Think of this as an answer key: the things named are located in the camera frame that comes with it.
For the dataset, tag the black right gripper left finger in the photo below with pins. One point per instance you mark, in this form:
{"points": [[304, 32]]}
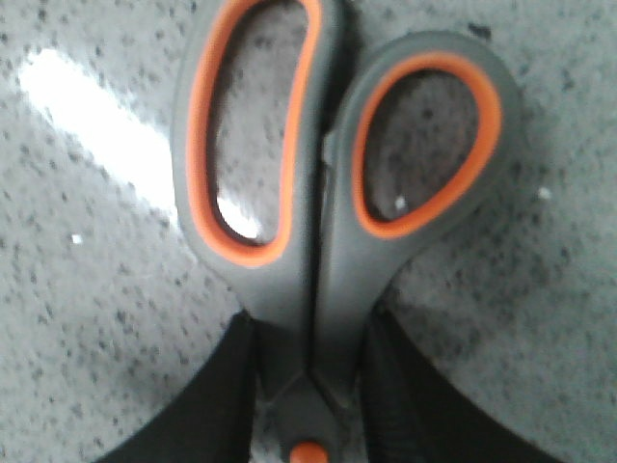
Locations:
{"points": [[212, 419]]}

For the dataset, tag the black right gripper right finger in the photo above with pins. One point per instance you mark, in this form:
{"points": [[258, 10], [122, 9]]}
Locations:
{"points": [[411, 413]]}

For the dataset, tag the grey and orange scissors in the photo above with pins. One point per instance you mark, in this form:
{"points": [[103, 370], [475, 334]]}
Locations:
{"points": [[312, 289]]}

